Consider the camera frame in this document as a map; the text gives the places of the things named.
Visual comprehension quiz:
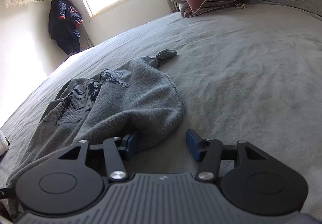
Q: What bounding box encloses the grey bed sheet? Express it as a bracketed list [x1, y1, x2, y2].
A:
[1, 4, 321, 218]

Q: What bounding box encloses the grey knit sweater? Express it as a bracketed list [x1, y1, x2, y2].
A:
[1, 49, 185, 188]

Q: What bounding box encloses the small brown debris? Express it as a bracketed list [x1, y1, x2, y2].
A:
[235, 3, 247, 9]

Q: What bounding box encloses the dark hanging jacket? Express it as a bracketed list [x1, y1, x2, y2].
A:
[49, 0, 83, 55]

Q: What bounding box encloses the white cloth on bed edge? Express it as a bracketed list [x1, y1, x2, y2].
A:
[0, 131, 10, 156]

